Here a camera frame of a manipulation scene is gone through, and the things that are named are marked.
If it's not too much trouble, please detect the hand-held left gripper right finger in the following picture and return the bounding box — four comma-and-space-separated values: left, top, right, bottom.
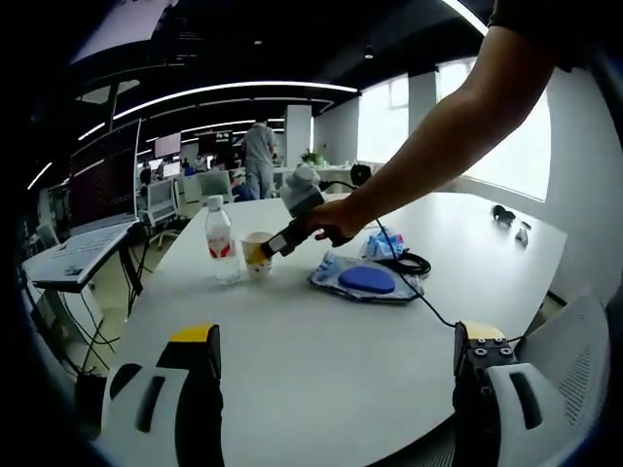
451, 319, 559, 467

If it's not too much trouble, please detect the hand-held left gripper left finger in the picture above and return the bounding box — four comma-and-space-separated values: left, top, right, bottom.
99, 321, 226, 467

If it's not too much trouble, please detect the white paper cup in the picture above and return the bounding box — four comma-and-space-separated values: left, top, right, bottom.
240, 231, 275, 282

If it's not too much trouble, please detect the clear water bottle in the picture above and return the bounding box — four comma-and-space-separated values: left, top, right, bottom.
203, 194, 244, 286

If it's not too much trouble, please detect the wet wipes pack blue lid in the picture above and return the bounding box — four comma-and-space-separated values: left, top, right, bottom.
309, 250, 425, 306

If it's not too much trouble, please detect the blue tissue pack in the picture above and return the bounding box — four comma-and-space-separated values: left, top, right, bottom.
359, 227, 406, 262

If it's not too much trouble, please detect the white mesh office chair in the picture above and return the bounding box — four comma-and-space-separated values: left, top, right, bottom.
515, 294, 612, 467

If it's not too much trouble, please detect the ceiling light strip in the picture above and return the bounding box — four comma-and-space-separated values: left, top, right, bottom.
111, 82, 359, 121

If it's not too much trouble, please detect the white table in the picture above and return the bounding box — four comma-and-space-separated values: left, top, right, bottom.
94, 192, 568, 456

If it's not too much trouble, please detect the silver laptop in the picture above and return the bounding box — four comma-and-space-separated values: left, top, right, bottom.
21, 118, 143, 294

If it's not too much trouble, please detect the person's black shirt sleeve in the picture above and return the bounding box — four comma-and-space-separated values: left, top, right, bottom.
488, 0, 623, 74

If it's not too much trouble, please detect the thin black cable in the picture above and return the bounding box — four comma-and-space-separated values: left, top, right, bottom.
318, 180, 461, 328

